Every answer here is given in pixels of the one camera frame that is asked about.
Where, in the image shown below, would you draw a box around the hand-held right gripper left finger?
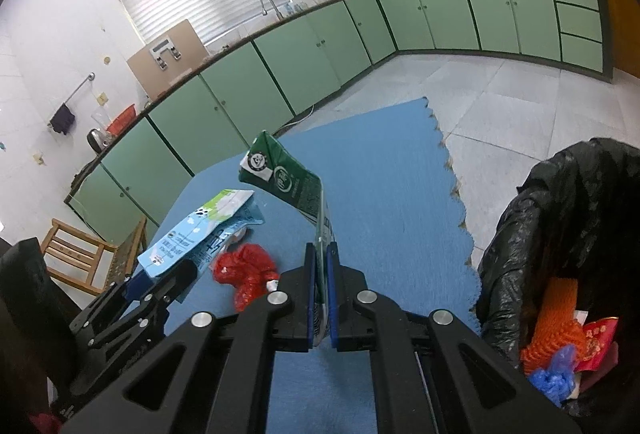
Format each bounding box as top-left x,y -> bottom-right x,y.
60,243 -> 319,434

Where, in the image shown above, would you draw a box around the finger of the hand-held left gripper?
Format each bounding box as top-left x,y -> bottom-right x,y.
124,275 -> 151,301
147,259 -> 198,310

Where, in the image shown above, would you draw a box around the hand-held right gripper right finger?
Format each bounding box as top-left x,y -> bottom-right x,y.
326,241 -> 583,434

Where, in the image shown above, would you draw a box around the light blue drink carton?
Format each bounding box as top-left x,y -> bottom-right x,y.
136,189 -> 265,282

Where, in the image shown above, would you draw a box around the green drink carton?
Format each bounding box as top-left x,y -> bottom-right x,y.
237,130 -> 337,347

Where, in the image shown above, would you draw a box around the orange foam mesh net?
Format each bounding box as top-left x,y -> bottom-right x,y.
519,278 -> 587,363

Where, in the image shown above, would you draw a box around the bin with black bag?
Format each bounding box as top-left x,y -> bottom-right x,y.
475,138 -> 640,420

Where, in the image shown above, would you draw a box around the blue plastic bag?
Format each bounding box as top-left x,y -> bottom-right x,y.
529,345 -> 578,407

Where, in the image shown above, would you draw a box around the red printed packet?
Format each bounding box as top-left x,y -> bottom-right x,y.
572,316 -> 621,372

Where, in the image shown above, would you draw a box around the wooden chair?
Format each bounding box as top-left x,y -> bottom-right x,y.
40,216 -> 148,297

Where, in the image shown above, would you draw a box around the red plastic bag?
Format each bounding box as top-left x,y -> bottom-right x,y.
212,243 -> 280,313

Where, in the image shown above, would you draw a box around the blue tablecloth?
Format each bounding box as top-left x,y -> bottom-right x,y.
127,98 -> 483,434

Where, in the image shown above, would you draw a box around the red plastic basin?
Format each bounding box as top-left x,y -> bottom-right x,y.
106,104 -> 137,137

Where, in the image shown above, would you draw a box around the green base cabinets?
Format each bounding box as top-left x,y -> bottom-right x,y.
64,0 -> 613,240

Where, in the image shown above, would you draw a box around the dark hanging cloth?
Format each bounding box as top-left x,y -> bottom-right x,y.
48,103 -> 77,137

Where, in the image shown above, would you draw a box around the brown cardboard box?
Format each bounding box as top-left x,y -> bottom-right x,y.
126,19 -> 208,101

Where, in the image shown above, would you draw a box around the wooden door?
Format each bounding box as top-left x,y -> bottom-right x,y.
585,0 -> 640,80

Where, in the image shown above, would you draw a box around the metal towel rail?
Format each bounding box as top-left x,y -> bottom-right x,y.
50,72 -> 96,127

